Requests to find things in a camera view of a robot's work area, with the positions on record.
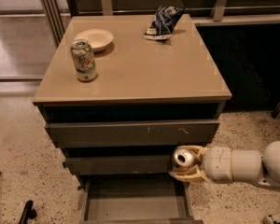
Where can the black object on floor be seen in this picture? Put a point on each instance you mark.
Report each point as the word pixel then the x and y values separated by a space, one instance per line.
pixel 28 212

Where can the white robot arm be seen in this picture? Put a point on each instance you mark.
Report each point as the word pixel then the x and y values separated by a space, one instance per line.
pixel 260 169

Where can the middle grey drawer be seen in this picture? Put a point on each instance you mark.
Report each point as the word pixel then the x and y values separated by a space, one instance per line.
pixel 122 165

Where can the blue chip bag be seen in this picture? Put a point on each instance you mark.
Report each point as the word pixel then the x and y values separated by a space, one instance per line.
pixel 164 22

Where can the green white soda can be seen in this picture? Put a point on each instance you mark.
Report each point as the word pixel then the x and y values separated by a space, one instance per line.
pixel 83 59

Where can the dark device on floor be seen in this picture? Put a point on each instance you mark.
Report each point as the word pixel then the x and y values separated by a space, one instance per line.
pixel 276 112

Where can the grey drawer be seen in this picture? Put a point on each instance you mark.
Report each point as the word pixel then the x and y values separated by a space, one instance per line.
pixel 122 165
pixel 132 133
pixel 138 199

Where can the grey drawer cabinet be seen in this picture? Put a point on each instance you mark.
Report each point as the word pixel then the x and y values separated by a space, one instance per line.
pixel 138 80

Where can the metal rail shelf frame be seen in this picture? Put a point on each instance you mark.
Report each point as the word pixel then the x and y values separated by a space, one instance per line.
pixel 204 12

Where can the top grey drawer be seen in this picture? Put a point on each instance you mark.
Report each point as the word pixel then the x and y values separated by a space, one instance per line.
pixel 132 133

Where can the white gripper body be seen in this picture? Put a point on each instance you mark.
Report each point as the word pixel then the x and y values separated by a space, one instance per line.
pixel 220 163

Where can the white object bottom right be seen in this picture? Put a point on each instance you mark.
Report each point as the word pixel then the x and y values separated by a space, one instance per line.
pixel 272 219

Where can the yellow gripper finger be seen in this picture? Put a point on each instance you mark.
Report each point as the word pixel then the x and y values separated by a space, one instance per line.
pixel 193 174
pixel 198 151

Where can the bottom grey drawer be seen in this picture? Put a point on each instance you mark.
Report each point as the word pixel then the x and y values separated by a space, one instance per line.
pixel 138 199

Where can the white bowl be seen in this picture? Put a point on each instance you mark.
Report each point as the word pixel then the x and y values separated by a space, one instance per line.
pixel 99 39

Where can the orange soda can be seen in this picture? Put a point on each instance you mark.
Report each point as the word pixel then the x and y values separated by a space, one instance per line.
pixel 183 159

